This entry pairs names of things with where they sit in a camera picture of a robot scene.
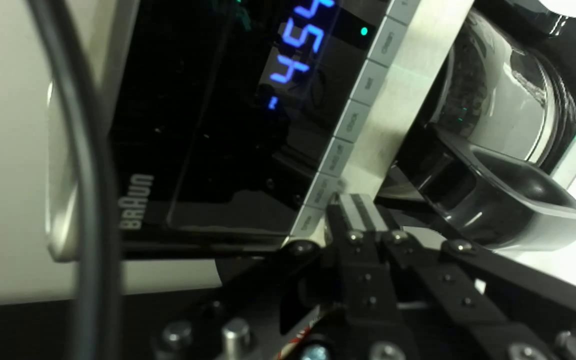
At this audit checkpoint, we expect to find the Braun black silver coffeemaker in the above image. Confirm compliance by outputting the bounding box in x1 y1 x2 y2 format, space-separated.
45 0 576 265

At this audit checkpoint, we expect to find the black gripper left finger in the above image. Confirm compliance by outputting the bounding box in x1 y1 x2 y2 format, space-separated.
325 195 417 360

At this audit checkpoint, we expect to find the black cable in foreground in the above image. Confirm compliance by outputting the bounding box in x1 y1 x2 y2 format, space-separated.
24 0 124 360

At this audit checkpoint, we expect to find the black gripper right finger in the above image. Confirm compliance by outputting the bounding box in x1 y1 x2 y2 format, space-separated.
380 208 576 360

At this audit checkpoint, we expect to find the glass coffee carafe black handle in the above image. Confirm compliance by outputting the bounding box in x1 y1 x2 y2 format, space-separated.
396 10 576 251

